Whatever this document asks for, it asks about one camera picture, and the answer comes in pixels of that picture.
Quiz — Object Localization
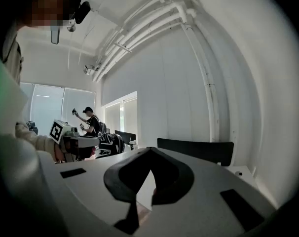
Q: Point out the person's left forearm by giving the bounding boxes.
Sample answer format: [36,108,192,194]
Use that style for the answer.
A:
[15,121,66,163]

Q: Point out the wide black desk divider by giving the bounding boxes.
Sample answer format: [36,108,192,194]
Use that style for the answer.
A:
[156,137,234,167]

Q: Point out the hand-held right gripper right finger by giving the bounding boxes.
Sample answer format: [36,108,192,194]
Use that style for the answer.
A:
[139,147,277,237]

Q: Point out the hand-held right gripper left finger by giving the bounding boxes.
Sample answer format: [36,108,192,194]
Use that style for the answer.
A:
[37,146,152,237]

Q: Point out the narrow window with blind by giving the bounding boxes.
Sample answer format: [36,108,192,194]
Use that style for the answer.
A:
[104,91,138,145]

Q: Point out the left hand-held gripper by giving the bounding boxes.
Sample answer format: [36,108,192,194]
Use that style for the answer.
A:
[48,119,101,163]

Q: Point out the white ceiling box fixture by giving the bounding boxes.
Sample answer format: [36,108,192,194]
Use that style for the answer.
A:
[82,64,95,76]

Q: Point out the black head-mounted camera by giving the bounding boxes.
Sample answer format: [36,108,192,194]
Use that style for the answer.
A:
[67,0,92,33]

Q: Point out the large window with blinds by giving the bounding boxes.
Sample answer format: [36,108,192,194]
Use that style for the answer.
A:
[19,82,96,136]

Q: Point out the white ceiling pipe run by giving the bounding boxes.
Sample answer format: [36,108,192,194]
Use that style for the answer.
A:
[92,0,197,83]

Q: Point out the white wall pipe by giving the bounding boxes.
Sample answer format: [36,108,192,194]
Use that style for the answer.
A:
[180,6,221,143]

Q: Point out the person's beige jacket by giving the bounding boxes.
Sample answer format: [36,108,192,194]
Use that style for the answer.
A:
[0,23,25,85]

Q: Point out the person's head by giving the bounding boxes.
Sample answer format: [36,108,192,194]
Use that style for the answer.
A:
[16,0,83,32]

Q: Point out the black backpack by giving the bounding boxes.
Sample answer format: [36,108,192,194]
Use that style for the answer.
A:
[97,132,126,158]

